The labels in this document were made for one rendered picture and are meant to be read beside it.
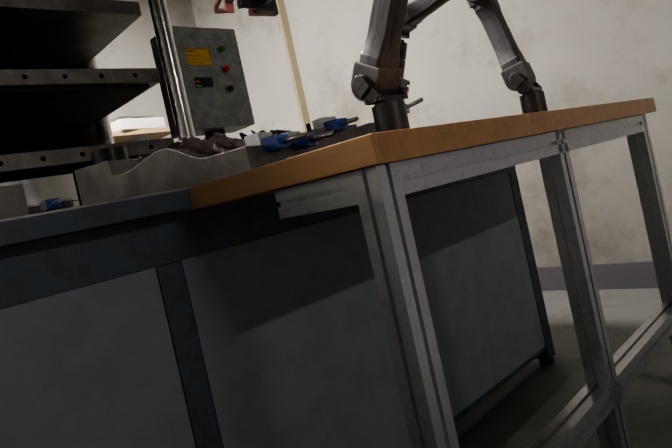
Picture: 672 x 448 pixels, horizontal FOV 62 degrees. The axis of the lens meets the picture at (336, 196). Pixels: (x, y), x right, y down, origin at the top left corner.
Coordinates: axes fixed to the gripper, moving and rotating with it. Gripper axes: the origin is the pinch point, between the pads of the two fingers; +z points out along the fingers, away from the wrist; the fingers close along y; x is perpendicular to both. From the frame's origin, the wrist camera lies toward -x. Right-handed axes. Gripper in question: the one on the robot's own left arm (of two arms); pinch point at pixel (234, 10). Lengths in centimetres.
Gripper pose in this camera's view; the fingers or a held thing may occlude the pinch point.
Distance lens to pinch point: 139.0
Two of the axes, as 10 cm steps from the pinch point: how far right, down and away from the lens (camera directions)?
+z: -6.8, 1.6, 7.1
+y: -6.9, 1.6, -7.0
